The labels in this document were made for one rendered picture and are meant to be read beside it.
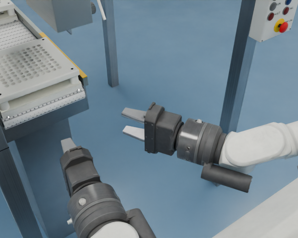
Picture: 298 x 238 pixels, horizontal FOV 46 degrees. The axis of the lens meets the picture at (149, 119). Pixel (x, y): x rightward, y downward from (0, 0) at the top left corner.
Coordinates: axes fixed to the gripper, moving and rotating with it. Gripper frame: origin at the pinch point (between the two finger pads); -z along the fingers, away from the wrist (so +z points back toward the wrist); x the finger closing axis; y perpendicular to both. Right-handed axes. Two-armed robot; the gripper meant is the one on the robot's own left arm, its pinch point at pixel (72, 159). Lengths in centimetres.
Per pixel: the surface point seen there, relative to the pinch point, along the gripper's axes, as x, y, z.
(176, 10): 100, 169, -242
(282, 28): 7, 87, -33
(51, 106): 14.6, 3.2, -37.1
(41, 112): 15.3, 0.0, -36.6
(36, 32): 9, 9, -75
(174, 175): 102, 62, -59
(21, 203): 40, -14, -27
